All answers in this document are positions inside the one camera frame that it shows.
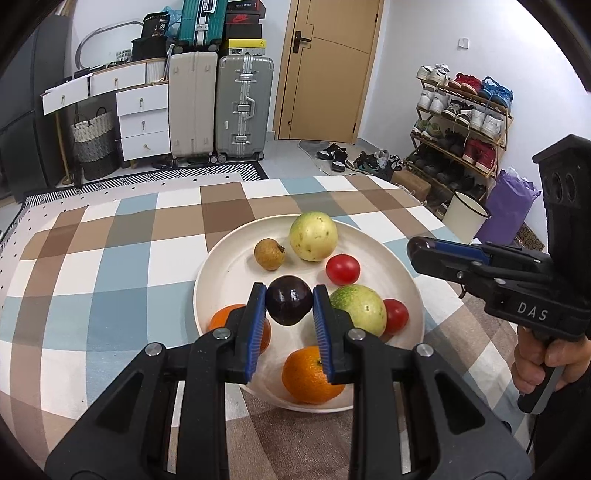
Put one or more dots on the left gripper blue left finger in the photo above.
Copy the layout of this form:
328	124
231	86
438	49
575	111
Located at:
163	416

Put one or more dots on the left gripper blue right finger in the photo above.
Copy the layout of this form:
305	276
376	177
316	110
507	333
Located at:
414	417

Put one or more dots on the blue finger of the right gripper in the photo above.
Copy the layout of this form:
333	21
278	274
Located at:
443	263
461	246

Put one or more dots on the red tomato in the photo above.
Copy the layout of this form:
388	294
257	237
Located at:
397	316
343	269

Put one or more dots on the green passion fruit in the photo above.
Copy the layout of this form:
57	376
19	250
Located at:
365	307

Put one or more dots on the orange tangerine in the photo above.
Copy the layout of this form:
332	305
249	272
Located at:
305	380
219	319

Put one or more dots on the yellow round fruit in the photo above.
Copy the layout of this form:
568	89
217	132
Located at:
313	236

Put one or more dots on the dark purple plum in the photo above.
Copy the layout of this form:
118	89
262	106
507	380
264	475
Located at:
288	300

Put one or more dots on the right hand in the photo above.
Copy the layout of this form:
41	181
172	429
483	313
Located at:
530	354

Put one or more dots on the white bucket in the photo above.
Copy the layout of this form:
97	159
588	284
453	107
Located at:
465	216

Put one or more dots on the purple bag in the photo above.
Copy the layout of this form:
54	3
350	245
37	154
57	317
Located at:
509	203

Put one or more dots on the wooden shoe rack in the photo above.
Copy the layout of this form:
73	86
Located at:
459	138

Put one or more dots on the wooden door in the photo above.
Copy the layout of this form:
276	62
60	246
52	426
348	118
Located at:
328	56

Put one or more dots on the woven laundry basket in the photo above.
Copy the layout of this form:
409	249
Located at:
94	143

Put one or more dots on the black refrigerator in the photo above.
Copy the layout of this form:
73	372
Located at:
30	154

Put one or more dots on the silver suitcase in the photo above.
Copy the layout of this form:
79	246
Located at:
242	106

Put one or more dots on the yellow shoe box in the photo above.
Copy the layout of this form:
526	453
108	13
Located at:
251	47

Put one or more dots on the beige suitcase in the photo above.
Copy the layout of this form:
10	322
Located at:
191	98

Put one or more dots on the stacked black shoe boxes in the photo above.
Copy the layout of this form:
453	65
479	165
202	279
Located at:
242	19

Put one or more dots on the teal suitcase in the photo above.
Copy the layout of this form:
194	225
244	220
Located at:
201	24

